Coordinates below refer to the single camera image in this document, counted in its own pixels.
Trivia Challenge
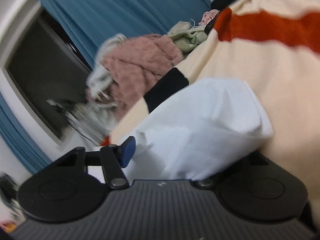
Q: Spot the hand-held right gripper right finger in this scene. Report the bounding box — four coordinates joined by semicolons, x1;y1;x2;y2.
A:
193;151;270;190

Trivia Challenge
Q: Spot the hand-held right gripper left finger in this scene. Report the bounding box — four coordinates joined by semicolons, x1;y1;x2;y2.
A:
52;136;137;190

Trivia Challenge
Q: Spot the white t-shirt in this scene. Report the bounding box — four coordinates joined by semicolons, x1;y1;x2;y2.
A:
120;78;273;181

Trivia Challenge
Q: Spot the garment steamer stand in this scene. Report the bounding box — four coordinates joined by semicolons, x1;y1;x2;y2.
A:
46;99;111;143

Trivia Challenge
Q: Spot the white grey crumpled garment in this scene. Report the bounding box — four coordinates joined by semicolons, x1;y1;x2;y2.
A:
86;65;118;130

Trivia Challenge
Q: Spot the pale grey hoodie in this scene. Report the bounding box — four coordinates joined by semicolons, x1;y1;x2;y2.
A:
96;33;128;63

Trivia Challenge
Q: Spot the blue curtain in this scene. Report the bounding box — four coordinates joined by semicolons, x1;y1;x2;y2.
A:
37;0;213;66
0;90;54;176

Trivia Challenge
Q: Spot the dark window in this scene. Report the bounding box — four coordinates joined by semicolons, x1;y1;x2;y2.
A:
4;10;101;146

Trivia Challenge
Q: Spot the pale green garment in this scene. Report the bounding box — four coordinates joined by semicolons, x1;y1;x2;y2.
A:
167;21;208;58

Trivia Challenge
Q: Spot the red black striped blanket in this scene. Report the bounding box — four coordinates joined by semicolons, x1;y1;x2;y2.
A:
100;0;320;205

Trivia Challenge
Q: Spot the orange box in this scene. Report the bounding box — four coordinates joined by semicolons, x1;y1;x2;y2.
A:
0;223;17;233

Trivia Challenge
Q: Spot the small pink garment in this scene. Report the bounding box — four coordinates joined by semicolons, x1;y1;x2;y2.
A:
201;9;221;27

